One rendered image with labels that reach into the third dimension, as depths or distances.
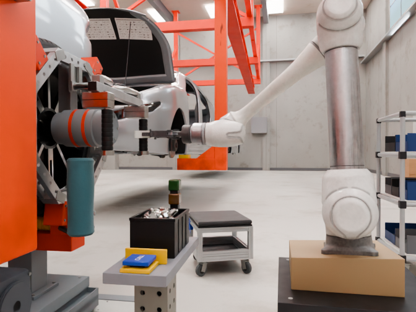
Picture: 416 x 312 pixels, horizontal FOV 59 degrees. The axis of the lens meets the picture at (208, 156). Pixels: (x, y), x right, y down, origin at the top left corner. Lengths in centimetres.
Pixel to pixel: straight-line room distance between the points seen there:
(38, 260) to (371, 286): 119
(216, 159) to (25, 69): 410
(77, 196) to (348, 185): 85
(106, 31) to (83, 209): 380
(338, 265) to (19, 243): 94
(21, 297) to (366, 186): 105
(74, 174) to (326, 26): 92
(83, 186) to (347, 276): 91
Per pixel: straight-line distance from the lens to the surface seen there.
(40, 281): 161
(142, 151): 150
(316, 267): 130
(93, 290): 177
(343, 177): 114
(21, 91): 95
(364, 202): 111
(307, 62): 141
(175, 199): 132
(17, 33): 97
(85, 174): 127
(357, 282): 133
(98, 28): 492
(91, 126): 136
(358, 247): 137
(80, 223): 129
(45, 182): 130
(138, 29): 475
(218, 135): 140
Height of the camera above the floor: 76
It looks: 1 degrees down
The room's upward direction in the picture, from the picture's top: straight up
